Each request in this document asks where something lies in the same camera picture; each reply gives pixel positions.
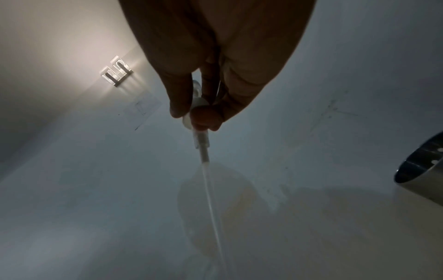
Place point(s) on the person's right hand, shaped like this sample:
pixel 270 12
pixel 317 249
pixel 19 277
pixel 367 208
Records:
pixel 214 32

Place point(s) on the white pump dispenser with tube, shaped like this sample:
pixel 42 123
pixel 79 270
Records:
pixel 202 149

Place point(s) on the stainless steel perforated container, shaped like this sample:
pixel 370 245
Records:
pixel 424 169

